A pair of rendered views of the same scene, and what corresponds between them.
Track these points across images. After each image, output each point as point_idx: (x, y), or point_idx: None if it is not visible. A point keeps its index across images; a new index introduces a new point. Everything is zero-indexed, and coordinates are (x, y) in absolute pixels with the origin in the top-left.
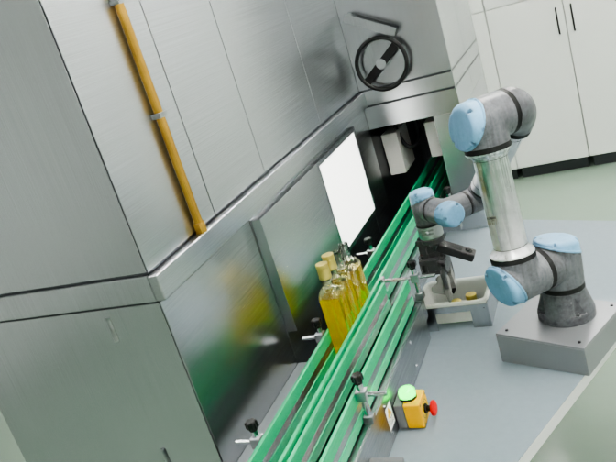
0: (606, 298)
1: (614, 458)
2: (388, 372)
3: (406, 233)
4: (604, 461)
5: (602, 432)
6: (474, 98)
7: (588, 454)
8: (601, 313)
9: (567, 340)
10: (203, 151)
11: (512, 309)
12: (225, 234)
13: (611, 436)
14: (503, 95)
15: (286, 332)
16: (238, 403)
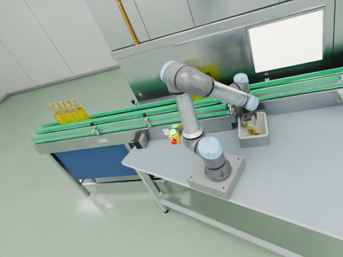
0: (262, 190)
1: (305, 242)
2: (176, 122)
3: (289, 84)
4: (302, 237)
5: (329, 237)
6: (169, 63)
7: (307, 230)
8: (216, 184)
9: (194, 173)
10: (147, 16)
11: (256, 153)
12: (148, 48)
13: (325, 241)
14: (174, 72)
15: None
16: (149, 94)
